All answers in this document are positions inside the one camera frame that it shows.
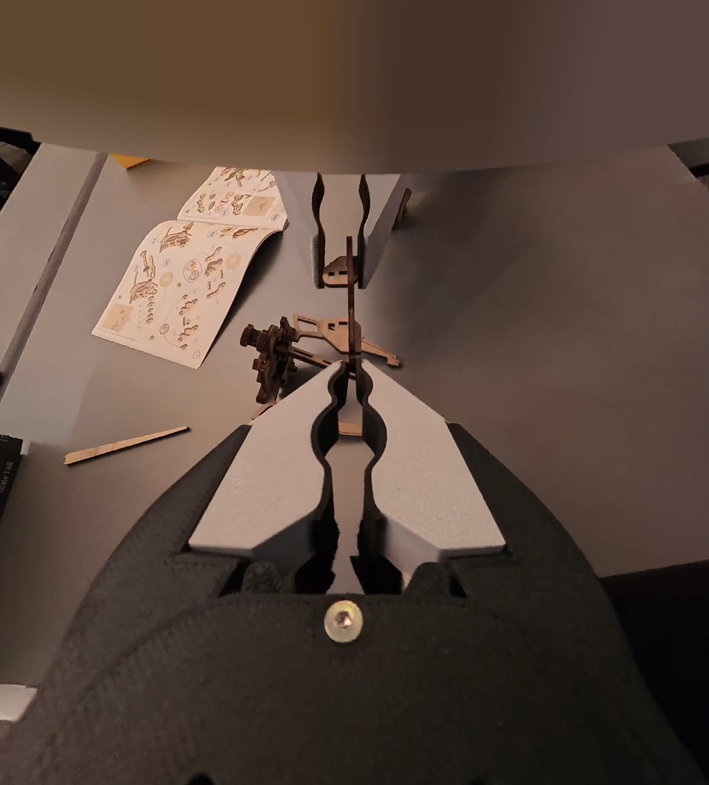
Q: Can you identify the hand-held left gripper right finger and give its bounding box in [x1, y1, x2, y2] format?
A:
[357, 359, 507, 592]

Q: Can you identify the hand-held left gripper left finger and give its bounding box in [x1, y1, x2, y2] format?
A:
[189, 361, 350, 562]

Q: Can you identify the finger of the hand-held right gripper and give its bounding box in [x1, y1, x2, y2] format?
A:
[358, 173, 411, 289]
[275, 172, 328, 289]

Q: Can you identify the small rounded wooden part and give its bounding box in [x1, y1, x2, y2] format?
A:
[322, 254, 361, 289]

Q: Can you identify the dark wooden gear assembly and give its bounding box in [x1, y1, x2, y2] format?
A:
[240, 315, 332, 404]

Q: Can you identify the thin dark wooden plate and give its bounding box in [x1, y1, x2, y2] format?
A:
[345, 236, 359, 382]

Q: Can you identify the wooden skid frame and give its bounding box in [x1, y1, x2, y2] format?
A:
[292, 313, 403, 369]

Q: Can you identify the tapered wooden stick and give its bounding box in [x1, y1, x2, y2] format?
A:
[64, 426, 190, 466]

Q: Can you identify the illustrated instruction booklet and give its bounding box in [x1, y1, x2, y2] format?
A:
[91, 166, 289, 370]

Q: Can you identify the dark chair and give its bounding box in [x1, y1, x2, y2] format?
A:
[667, 130, 709, 212]

